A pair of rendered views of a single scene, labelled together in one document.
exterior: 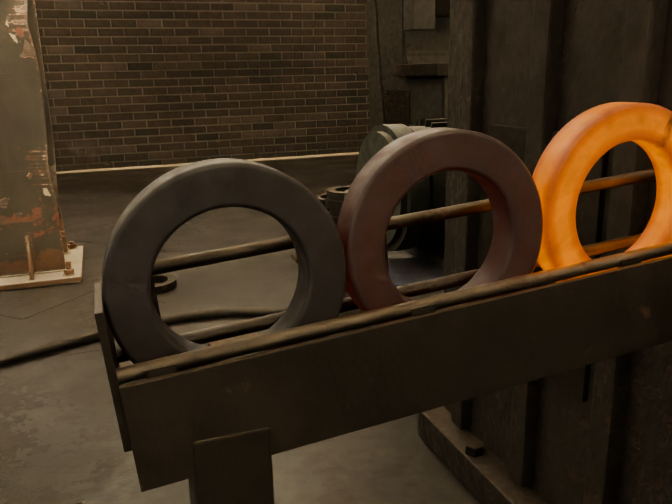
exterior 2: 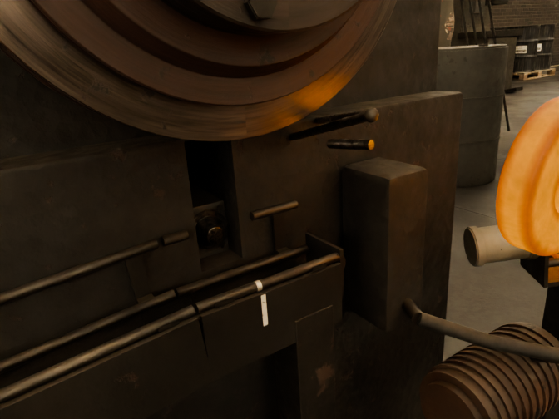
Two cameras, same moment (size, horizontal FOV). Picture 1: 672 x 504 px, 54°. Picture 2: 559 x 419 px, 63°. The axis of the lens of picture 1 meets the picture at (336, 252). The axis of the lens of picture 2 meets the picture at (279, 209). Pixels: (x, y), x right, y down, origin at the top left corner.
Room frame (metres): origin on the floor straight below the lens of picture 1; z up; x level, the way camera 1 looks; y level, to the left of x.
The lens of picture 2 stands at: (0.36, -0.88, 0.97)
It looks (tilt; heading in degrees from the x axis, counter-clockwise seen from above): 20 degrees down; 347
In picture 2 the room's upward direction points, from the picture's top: 4 degrees counter-clockwise
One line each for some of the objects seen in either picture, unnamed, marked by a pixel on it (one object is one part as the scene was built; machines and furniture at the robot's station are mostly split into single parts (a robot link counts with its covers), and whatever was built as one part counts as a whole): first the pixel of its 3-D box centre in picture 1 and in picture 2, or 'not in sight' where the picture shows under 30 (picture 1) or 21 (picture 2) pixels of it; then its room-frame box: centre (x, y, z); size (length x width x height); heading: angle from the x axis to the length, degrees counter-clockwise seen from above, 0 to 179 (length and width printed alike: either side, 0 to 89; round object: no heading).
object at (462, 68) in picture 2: not in sight; (455, 113); (3.15, -2.78, 0.45); 0.59 x 0.59 x 0.89
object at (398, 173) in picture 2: not in sight; (380, 242); (0.93, -1.16, 0.68); 0.11 x 0.08 x 0.24; 19
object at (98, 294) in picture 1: (112, 363); not in sight; (0.45, 0.17, 0.62); 0.07 x 0.01 x 0.11; 19
